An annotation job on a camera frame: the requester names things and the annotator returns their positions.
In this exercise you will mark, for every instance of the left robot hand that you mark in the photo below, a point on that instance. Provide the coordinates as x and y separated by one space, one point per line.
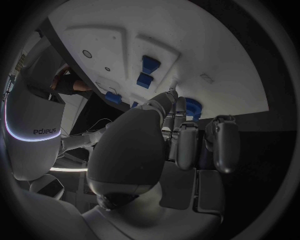
128 150

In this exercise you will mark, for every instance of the blue gear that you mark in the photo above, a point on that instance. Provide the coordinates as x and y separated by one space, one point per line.
195 107

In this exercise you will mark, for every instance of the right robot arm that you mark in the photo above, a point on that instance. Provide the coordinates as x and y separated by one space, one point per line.
79 140

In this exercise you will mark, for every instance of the white task board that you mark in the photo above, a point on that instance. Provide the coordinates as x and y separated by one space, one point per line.
211 46

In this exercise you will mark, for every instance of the blue peg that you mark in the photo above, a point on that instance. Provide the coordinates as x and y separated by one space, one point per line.
134 104

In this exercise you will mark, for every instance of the blue plug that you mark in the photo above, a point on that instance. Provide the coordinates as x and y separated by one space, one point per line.
113 97

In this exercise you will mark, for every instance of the glowing light bar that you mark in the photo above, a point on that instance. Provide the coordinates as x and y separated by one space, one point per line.
68 169

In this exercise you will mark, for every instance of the blue block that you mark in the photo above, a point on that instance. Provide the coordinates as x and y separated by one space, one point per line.
150 63
144 80

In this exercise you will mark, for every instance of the person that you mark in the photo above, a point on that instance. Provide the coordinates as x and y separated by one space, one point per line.
68 84

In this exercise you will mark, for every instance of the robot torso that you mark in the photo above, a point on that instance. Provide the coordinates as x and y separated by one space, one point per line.
32 116

